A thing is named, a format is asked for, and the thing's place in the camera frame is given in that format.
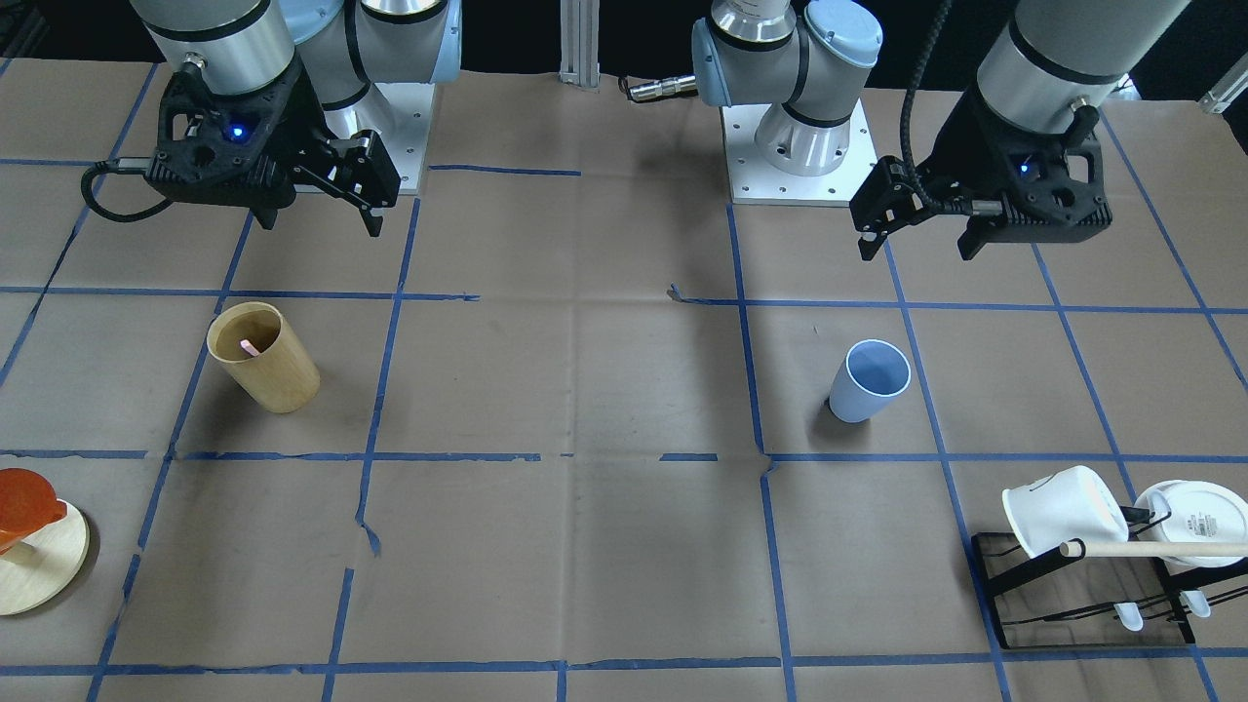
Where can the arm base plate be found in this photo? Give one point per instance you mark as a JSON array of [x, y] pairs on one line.
[[402, 113], [799, 180]]

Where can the round wooden cup stand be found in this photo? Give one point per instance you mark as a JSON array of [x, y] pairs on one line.
[[41, 565]]

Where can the bamboo cylinder holder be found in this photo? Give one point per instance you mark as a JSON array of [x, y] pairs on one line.
[[283, 377]]

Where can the light blue cup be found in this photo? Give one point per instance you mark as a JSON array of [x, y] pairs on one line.
[[872, 374]]

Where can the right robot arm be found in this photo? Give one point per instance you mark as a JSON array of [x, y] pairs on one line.
[[344, 46]]

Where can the aluminium frame post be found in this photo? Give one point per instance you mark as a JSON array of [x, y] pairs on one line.
[[579, 44]]

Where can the white mug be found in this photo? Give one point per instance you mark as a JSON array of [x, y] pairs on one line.
[[1072, 504]]

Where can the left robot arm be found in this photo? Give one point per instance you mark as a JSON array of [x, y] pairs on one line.
[[810, 66]]

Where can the black mug rack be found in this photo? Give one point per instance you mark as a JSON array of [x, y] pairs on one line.
[[1055, 601]]

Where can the orange cup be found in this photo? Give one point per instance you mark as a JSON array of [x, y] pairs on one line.
[[28, 503]]

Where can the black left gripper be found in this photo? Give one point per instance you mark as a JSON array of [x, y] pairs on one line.
[[960, 146]]

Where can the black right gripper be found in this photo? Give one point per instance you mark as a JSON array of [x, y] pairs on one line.
[[295, 125]]

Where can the white upside-down cup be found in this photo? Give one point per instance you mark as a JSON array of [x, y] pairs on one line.
[[1186, 511]]

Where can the wooden rack dowel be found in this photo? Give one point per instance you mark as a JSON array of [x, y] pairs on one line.
[[1079, 548]]

